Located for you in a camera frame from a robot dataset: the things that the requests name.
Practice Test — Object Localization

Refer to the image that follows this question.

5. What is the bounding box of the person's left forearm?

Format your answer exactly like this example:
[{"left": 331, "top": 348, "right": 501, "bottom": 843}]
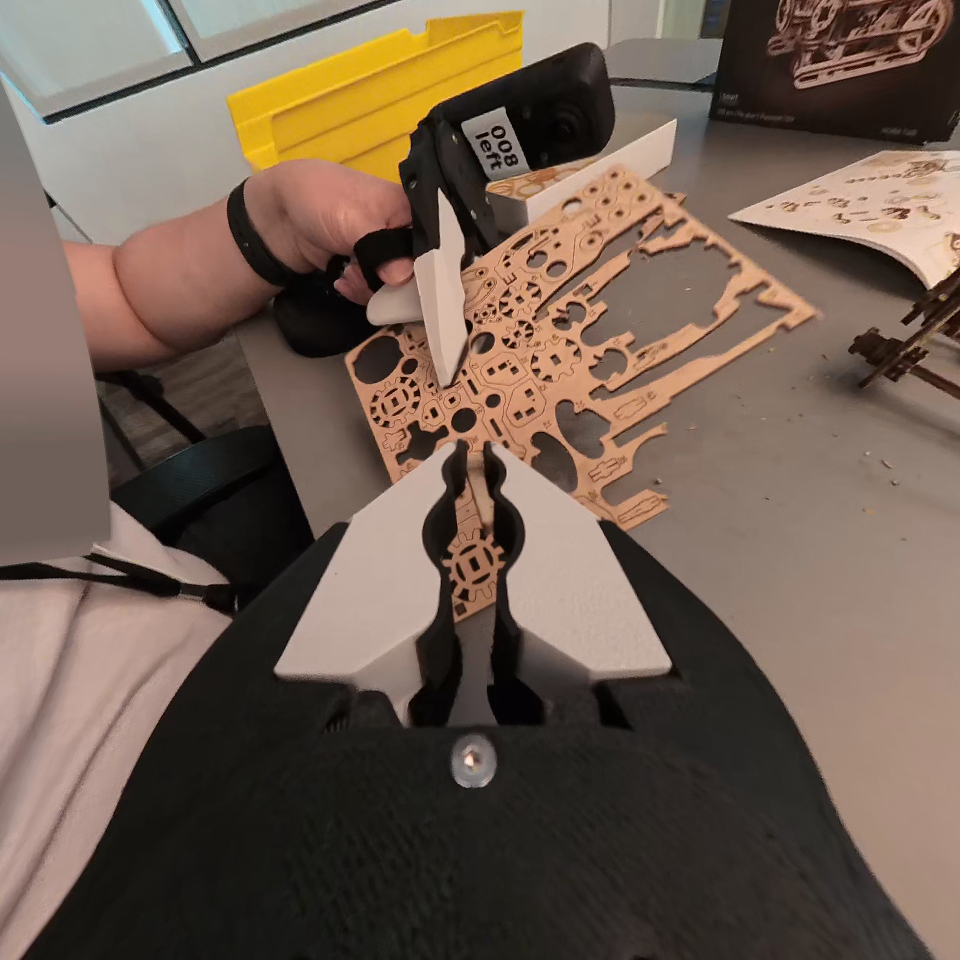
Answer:
[{"left": 63, "top": 217, "right": 275, "bottom": 370}]

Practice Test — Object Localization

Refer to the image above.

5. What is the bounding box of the person's left hand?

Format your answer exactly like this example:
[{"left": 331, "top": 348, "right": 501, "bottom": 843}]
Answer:
[{"left": 243, "top": 159, "right": 417, "bottom": 305}]

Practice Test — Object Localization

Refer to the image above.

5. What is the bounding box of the black model kit box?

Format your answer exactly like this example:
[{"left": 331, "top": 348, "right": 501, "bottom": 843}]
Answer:
[{"left": 708, "top": 0, "right": 960, "bottom": 145}]

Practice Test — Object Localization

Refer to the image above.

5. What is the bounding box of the yellow plastic bin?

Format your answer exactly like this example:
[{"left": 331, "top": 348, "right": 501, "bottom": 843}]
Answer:
[{"left": 227, "top": 11, "right": 526, "bottom": 185}]

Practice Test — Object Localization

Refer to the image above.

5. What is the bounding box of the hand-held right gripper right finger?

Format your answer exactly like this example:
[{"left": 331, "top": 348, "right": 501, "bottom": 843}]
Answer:
[{"left": 483, "top": 441, "right": 674, "bottom": 727}]

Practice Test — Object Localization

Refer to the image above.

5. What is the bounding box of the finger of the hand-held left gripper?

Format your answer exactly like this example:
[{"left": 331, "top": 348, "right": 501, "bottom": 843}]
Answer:
[
  {"left": 414, "top": 187, "right": 475, "bottom": 390},
  {"left": 366, "top": 279, "right": 423, "bottom": 327}
]

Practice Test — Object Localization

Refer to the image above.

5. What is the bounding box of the grey flat board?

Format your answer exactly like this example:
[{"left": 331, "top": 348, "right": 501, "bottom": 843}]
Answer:
[{"left": 606, "top": 37, "right": 723, "bottom": 90}]

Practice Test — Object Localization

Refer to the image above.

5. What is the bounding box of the black wristband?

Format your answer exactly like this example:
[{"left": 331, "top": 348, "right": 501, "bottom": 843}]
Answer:
[{"left": 225, "top": 178, "right": 291, "bottom": 288}]

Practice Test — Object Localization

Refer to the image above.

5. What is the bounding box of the black office chair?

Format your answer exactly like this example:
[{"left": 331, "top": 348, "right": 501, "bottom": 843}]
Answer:
[{"left": 108, "top": 423, "right": 316, "bottom": 582}]

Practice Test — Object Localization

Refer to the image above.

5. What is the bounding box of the white rectangular block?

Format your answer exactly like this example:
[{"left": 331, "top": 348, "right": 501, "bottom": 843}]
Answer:
[{"left": 483, "top": 118, "right": 678, "bottom": 226}]

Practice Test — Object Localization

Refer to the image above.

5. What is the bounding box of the white instruction booklet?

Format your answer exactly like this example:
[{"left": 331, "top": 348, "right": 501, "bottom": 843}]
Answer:
[{"left": 729, "top": 150, "right": 960, "bottom": 290}]

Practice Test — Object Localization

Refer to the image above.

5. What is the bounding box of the person's white shirt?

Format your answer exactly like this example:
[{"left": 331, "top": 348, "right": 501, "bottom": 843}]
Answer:
[{"left": 0, "top": 502, "right": 234, "bottom": 960}]

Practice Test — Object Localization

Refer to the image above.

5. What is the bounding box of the laser-cut wooden parts sheet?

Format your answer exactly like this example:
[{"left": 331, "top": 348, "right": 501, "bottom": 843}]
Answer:
[{"left": 345, "top": 166, "right": 819, "bottom": 624}]

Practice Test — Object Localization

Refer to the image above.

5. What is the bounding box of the partly assembled wooden model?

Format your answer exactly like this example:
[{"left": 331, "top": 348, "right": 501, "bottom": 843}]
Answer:
[{"left": 847, "top": 266, "right": 960, "bottom": 399}]

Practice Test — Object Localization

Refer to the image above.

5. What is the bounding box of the black lanyard cord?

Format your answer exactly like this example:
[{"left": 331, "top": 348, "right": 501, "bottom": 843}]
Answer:
[{"left": 0, "top": 553, "right": 237, "bottom": 610}]

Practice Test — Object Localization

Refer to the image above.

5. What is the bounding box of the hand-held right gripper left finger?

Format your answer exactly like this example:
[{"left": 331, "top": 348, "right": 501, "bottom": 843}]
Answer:
[{"left": 273, "top": 441, "right": 470, "bottom": 727}]

